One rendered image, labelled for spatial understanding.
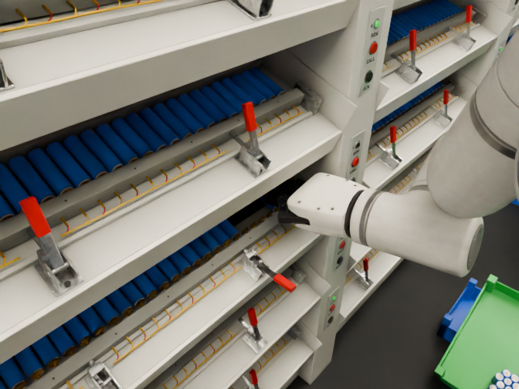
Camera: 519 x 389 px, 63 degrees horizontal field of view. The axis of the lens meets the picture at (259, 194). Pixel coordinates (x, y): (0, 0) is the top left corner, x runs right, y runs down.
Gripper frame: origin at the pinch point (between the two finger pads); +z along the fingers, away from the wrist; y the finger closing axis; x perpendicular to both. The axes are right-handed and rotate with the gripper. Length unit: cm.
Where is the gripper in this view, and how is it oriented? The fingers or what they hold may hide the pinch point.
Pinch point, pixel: (279, 191)
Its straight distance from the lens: 72.8
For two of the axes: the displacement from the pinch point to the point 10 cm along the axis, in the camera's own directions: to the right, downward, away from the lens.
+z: -7.6, -2.3, 6.1
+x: 1.8, 8.2, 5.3
